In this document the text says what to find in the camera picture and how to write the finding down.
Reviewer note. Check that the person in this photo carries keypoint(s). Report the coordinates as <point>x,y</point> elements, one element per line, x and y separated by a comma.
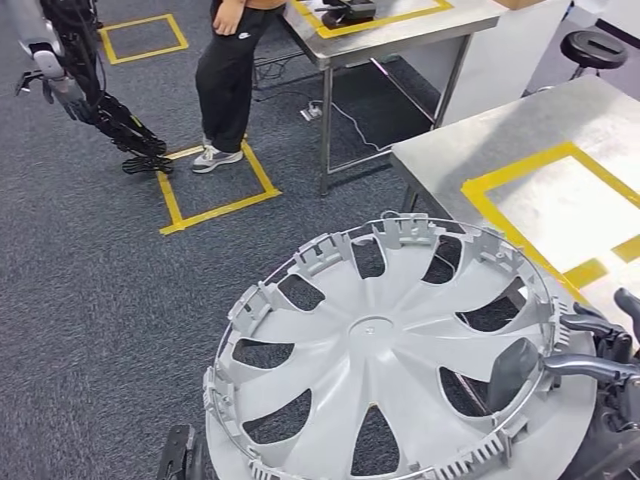
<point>225,79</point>

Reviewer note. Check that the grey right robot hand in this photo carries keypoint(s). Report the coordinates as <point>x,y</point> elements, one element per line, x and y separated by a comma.
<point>625,424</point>

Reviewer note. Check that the black round stool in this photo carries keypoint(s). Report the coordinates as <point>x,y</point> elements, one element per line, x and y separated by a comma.
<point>592,50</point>

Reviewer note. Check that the steel table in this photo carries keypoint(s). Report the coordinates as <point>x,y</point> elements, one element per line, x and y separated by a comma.
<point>400,36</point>

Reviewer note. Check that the white desk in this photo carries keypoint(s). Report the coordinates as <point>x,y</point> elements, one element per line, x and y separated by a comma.
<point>500,60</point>

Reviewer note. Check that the steel workbench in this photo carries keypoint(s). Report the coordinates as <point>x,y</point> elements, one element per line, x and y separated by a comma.
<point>475,146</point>

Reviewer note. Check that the black robot left foot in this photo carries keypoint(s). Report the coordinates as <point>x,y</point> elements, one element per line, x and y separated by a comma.
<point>175,457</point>

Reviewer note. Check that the black device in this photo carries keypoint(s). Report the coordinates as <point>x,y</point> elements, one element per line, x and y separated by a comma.
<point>350,8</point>

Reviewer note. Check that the grey plastic wheel hubcap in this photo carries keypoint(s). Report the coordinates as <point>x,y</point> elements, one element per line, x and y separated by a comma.
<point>375,351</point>

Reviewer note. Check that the yellow floor tape frame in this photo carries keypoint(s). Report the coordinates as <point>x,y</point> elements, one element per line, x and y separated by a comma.
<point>220,212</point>
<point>107,46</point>

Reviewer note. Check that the white power strip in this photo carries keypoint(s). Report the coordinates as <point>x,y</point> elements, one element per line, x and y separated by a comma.
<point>311,110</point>

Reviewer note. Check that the silver black humanoid robot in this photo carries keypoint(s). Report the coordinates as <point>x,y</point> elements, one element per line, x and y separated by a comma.
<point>125,136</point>

